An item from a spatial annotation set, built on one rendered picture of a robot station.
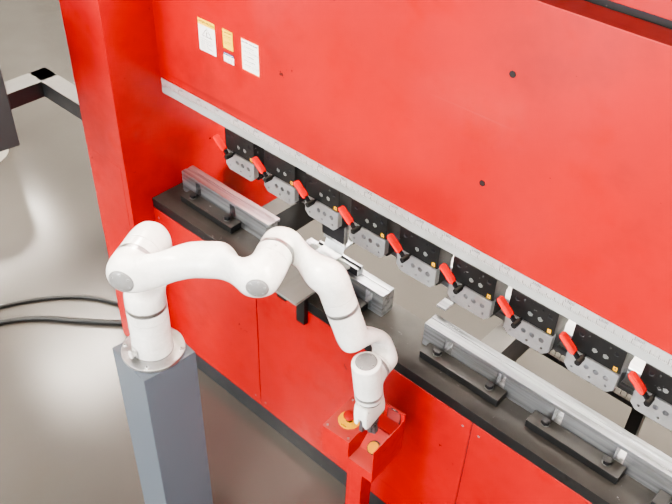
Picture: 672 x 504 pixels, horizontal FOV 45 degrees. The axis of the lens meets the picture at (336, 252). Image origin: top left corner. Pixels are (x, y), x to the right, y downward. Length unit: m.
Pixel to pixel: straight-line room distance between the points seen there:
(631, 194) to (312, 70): 1.01
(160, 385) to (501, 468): 1.07
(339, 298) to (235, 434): 1.59
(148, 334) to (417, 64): 1.06
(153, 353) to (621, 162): 1.39
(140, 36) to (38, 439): 1.72
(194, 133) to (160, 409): 1.24
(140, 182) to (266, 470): 1.26
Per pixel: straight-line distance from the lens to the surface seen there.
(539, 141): 2.06
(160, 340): 2.44
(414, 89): 2.24
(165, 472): 2.82
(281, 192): 2.83
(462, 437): 2.67
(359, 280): 2.78
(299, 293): 2.68
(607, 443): 2.50
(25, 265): 4.55
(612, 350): 2.26
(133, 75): 3.08
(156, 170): 3.31
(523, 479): 2.61
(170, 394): 2.57
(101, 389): 3.83
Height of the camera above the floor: 2.82
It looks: 40 degrees down
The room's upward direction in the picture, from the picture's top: 2 degrees clockwise
